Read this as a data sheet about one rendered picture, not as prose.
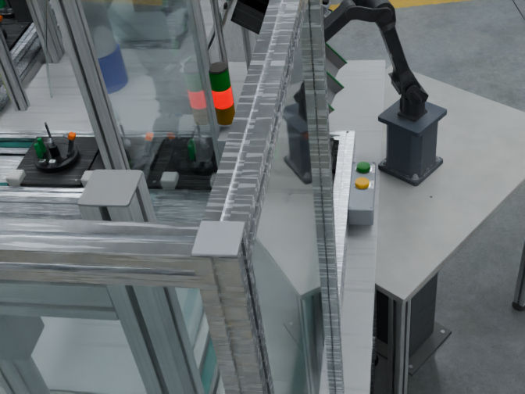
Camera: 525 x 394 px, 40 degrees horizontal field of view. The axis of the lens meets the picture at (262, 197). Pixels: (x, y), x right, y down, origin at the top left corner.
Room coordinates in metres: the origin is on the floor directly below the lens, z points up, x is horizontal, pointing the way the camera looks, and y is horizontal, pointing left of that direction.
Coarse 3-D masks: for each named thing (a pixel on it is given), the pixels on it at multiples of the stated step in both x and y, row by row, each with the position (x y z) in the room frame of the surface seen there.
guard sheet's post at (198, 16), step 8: (192, 0) 1.50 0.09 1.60; (192, 8) 1.51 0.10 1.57; (200, 8) 1.52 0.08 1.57; (200, 16) 1.51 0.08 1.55; (200, 24) 1.50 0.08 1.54; (200, 32) 1.50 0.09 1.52; (200, 40) 1.50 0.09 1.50; (200, 48) 1.51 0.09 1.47; (208, 48) 1.52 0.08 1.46; (208, 56) 1.51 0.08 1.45; (208, 64) 1.50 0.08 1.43; (208, 72) 1.50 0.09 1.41; (208, 80) 1.50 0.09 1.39; (208, 88) 1.51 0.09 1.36; (216, 120) 1.50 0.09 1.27; (216, 128) 1.50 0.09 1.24; (216, 136) 1.51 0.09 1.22
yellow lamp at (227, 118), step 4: (216, 108) 1.50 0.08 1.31; (228, 108) 1.49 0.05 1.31; (232, 108) 1.50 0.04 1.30; (216, 112) 1.50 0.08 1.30; (220, 112) 1.49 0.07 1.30; (224, 112) 1.49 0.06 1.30; (228, 112) 1.49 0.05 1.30; (232, 112) 1.50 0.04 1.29; (216, 116) 1.50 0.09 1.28; (220, 116) 1.49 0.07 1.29; (224, 116) 1.49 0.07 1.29; (228, 116) 1.49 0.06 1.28; (232, 116) 1.49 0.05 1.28; (220, 120) 1.49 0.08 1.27; (224, 120) 1.49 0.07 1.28; (228, 120) 1.49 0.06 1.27; (232, 120) 1.49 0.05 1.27; (220, 124) 1.49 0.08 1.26; (224, 124) 1.49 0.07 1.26; (228, 124) 1.49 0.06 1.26
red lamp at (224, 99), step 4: (212, 92) 1.50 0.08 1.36; (216, 92) 1.49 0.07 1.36; (220, 92) 1.49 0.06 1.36; (224, 92) 1.49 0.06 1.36; (228, 92) 1.49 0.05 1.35; (212, 96) 1.50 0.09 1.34; (216, 96) 1.49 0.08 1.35; (220, 96) 1.49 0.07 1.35; (224, 96) 1.49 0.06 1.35; (228, 96) 1.49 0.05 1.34; (232, 96) 1.51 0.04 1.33; (216, 100) 1.49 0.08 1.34; (220, 100) 1.49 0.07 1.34; (224, 100) 1.49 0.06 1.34; (228, 100) 1.49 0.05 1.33; (232, 100) 1.50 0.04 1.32; (216, 104) 1.49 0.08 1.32; (220, 104) 1.49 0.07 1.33; (224, 104) 1.49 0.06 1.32; (228, 104) 1.49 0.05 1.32; (232, 104) 1.50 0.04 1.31; (220, 108) 1.49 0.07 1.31; (224, 108) 1.49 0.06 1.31
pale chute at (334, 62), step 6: (330, 48) 2.11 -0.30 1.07; (330, 54) 2.11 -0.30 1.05; (336, 54) 2.10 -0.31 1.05; (330, 60) 2.11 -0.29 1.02; (336, 60) 2.11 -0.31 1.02; (342, 60) 2.10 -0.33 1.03; (330, 66) 2.09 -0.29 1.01; (336, 66) 2.11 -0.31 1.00; (342, 66) 2.10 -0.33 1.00; (330, 72) 2.07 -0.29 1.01; (336, 72) 2.08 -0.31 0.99
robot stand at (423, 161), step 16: (384, 112) 1.73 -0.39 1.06; (432, 112) 1.69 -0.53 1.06; (400, 128) 1.65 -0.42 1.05; (416, 128) 1.63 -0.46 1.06; (432, 128) 1.66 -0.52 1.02; (400, 144) 1.66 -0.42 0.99; (416, 144) 1.63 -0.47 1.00; (432, 144) 1.66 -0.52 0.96; (384, 160) 1.71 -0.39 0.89; (400, 160) 1.66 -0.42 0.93; (416, 160) 1.63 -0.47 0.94; (432, 160) 1.67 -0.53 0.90; (400, 176) 1.64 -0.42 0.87; (416, 176) 1.62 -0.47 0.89
